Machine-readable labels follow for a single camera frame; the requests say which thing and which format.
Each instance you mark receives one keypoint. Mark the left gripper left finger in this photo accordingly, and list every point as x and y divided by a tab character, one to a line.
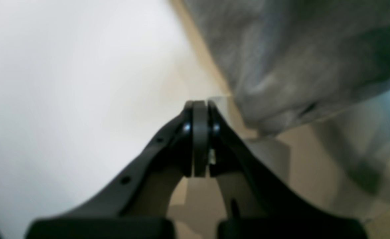
134	204

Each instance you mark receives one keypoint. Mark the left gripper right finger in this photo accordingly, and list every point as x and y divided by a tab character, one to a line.
258	204

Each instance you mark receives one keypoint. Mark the grey T-shirt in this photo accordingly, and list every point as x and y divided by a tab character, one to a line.
290	62

